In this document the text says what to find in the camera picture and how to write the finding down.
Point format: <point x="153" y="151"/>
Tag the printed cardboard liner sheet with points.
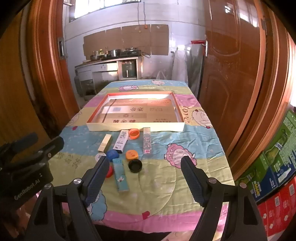
<point x="138" y="115"/>

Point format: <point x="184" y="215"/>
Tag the cartoon printed blanket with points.
<point x="189" y="143"/>

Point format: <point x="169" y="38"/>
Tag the orange bottle cap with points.
<point x="134" y="134"/>
<point x="131" y="154"/>

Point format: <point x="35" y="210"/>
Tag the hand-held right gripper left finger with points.
<point x="97" y="182"/>

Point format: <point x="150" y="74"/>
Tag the window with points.
<point x="104" y="7"/>

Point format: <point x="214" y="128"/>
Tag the small gold box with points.
<point x="105" y="142"/>

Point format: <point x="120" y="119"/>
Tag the black gas stove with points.
<point x="130" y="54"/>

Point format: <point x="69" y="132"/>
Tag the brown wooden door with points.
<point x="226" y="81"/>

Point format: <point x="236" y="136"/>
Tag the red carton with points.
<point x="270" y="215"/>
<point x="289" y="204"/>

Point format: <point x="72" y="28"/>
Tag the green air fryer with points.
<point x="128" y="69"/>

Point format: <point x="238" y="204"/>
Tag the red bottle cap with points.
<point x="110" y="172"/>

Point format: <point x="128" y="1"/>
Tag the clear plastic rectangular box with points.
<point x="147" y="141"/>

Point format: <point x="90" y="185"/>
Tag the metal strike plate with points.
<point x="61" y="47"/>

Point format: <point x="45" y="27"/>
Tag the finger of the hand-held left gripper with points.
<point x="54" y="146"/>
<point x="25" y="141"/>

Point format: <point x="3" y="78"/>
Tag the cardboard sheets on wall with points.
<point x="129" y="39"/>

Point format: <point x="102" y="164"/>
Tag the red paper strip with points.
<point x="197" y="42"/>

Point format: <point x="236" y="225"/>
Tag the wooden door jamb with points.
<point x="272" y="92"/>
<point x="46" y="69"/>

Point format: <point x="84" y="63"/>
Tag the white bottle cap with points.
<point x="99" y="156"/>

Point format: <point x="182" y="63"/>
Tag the white printed box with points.
<point x="120" y="141"/>

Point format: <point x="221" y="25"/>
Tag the steel pot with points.
<point x="114" y="53"/>

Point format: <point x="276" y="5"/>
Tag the black bottle cap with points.
<point x="135" y="166"/>

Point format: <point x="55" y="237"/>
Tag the shallow white orange-rimmed box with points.
<point x="138" y="127"/>

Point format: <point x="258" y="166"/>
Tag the blue bottle cap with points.
<point x="112" y="154"/>

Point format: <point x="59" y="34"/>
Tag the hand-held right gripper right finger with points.
<point x="192" y="183"/>

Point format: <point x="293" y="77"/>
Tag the kitchen counter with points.
<point x="101" y="68"/>

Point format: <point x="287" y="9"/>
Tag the plastic-wrapped panel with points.
<point x="187" y="67"/>

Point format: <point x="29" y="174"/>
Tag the light blue tube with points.
<point x="120" y="176"/>

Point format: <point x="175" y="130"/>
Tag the dark wok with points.
<point x="96" y="57"/>

